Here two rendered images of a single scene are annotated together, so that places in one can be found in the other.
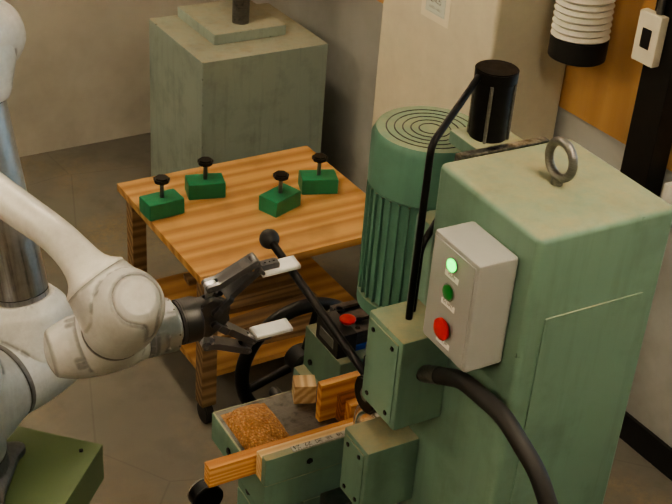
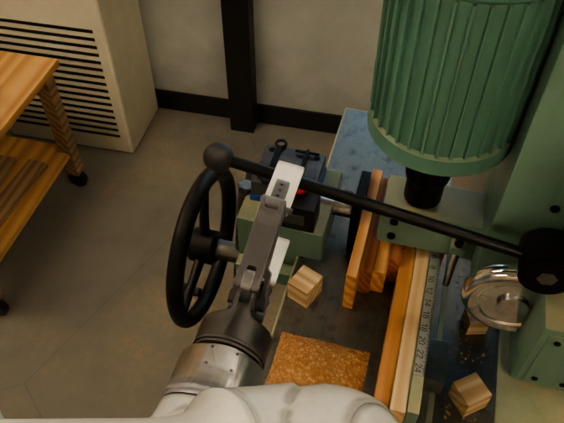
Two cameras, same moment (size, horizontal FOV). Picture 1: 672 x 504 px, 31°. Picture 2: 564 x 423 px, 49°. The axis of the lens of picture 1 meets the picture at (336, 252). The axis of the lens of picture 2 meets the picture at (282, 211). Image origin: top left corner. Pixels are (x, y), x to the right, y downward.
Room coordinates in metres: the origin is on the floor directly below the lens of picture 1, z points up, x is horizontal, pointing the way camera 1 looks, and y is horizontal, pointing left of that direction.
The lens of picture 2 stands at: (1.34, 0.41, 1.67)
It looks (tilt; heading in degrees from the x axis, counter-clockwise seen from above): 49 degrees down; 317
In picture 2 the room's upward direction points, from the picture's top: straight up
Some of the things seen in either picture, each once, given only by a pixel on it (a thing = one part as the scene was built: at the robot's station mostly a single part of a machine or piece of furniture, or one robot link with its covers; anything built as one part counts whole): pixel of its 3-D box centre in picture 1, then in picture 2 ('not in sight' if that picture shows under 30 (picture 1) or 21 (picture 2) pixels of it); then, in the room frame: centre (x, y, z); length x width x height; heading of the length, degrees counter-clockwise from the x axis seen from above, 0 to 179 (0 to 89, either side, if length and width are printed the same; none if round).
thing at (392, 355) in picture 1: (404, 364); not in sight; (1.37, -0.11, 1.23); 0.09 x 0.08 x 0.15; 31
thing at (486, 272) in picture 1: (468, 296); not in sight; (1.28, -0.17, 1.40); 0.10 x 0.06 x 0.16; 31
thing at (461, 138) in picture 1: (491, 126); not in sight; (1.51, -0.20, 1.54); 0.08 x 0.08 x 0.17; 31
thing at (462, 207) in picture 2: not in sight; (430, 221); (1.61, -0.14, 0.99); 0.14 x 0.07 x 0.09; 31
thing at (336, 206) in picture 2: not in sight; (339, 207); (1.74, -0.09, 0.95); 0.09 x 0.07 x 0.09; 121
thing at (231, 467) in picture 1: (374, 423); (404, 271); (1.61, -0.09, 0.92); 0.62 x 0.02 x 0.04; 121
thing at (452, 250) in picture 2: not in sight; (452, 261); (1.56, -0.12, 0.97); 0.02 x 0.02 x 0.10; 31
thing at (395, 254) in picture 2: not in sight; (401, 226); (1.66, -0.15, 0.93); 0.18 x 0.02 x 0.06; 121
